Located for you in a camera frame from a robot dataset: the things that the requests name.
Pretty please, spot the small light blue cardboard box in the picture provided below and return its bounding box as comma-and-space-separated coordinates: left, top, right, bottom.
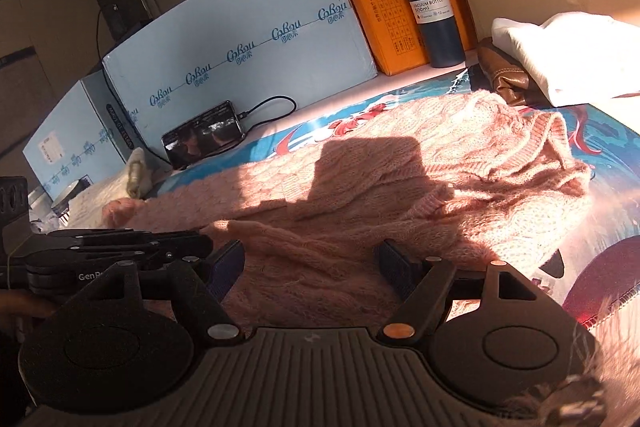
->
22, 71, 135, 204

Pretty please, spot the person's left hand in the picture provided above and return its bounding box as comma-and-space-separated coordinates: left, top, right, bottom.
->
0, 291, 57, 322

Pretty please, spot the white folded cloth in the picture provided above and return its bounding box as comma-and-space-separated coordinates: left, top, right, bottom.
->
491, 12, 640, 108

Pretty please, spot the pink fluffy cloth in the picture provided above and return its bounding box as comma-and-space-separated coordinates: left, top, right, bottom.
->
587, 287, 640, 410

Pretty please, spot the pink knitted sweater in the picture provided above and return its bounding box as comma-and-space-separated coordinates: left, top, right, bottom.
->
102, 89, 594, 329

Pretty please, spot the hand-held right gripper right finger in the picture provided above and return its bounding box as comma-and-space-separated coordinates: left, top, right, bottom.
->
373, 239, 557, 349

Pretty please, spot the brown leather garment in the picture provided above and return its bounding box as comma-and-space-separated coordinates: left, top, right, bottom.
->
474, 37, 549, 108

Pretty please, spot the large light blue cardboard box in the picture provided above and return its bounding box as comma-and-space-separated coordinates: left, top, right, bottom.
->
102, 0, 379, 158

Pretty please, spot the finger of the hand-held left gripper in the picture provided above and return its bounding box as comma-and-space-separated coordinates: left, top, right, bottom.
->
69, 240, 215, 269
47, 229, 211, 251

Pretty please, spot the black smartphone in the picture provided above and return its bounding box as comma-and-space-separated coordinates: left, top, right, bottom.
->
160, 100, 246, 170

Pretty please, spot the cream fuzzy cloth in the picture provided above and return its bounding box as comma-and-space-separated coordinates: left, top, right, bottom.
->
124, 147, 154, 200

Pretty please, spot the black charging cable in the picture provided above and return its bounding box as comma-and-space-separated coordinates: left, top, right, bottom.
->
235, 95, 298, 128

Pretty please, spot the cream knitted cloth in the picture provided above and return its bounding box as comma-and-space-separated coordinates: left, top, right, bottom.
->
64, 171, 147, 231

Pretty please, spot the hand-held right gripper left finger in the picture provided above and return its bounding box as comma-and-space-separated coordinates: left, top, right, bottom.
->
75, 240, 246, 346

